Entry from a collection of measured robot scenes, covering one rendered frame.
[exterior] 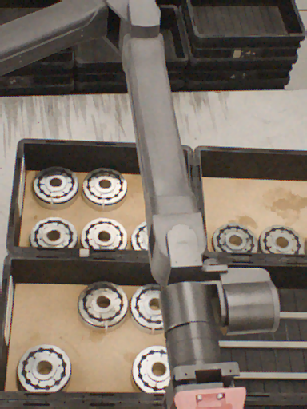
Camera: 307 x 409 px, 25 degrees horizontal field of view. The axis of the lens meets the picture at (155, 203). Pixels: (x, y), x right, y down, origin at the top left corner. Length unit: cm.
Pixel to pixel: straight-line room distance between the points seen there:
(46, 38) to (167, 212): 34
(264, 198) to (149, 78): 78
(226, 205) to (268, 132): 41
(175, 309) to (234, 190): 94
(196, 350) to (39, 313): 76
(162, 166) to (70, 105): 113
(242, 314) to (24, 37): 49
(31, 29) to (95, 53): 158
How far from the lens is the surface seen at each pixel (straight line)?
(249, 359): 145
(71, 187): 157
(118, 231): 151
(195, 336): 72
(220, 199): 163
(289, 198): 167
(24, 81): 244
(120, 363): 140
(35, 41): 99
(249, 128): 196
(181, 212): 79
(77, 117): 192
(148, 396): 128
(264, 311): 76
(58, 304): 145
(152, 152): 85
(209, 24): 258
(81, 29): 102
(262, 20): 266
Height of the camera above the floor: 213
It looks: 55 degrees down
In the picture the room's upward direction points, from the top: 10 degrees clockwise
